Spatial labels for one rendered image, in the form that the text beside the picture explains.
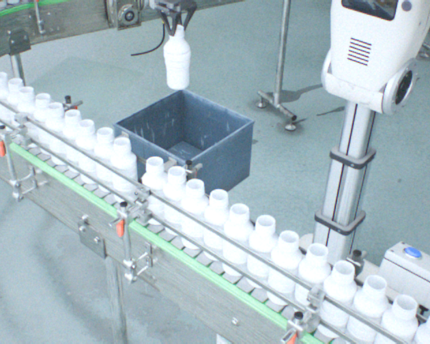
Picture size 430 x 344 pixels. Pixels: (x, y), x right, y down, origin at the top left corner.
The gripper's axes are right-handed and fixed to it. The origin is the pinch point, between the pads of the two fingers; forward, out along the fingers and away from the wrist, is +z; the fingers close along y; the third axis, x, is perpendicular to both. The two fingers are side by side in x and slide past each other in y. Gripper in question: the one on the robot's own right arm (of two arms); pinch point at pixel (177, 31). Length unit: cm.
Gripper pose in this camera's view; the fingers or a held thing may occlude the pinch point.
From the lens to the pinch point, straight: 154.0
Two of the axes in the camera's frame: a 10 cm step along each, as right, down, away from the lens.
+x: 7.7, 3.9, -5.0
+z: -0.3, 8.1, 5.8
